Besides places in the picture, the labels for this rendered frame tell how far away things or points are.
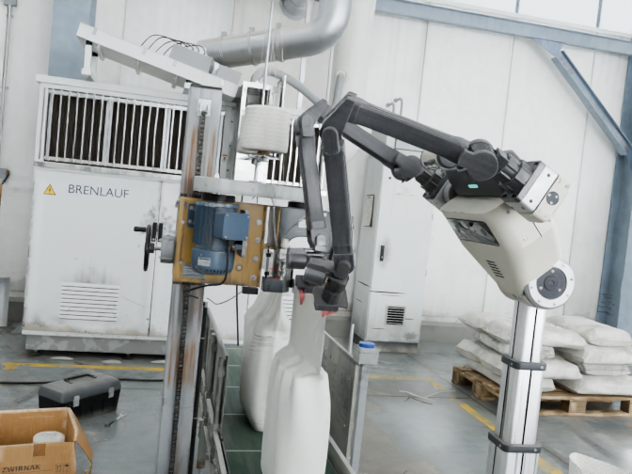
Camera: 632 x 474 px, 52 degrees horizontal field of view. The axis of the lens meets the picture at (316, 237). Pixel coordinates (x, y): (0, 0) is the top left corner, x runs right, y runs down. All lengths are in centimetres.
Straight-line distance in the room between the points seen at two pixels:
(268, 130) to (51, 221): 318
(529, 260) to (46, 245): 399
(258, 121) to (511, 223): 94
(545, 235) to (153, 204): 371
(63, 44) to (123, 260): 203
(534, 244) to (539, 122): 577
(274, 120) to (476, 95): 517
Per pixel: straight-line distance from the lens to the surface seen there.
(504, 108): 744
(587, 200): 796
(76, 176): 520
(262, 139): 227
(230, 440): 277
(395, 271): 629
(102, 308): 525
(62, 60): 616
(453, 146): 167
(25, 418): 351
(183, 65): 489
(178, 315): 254
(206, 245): 226
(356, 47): 582
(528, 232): 189
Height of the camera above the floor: 137
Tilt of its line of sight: 3 degrees down
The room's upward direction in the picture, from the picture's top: 6 degrees clockwise
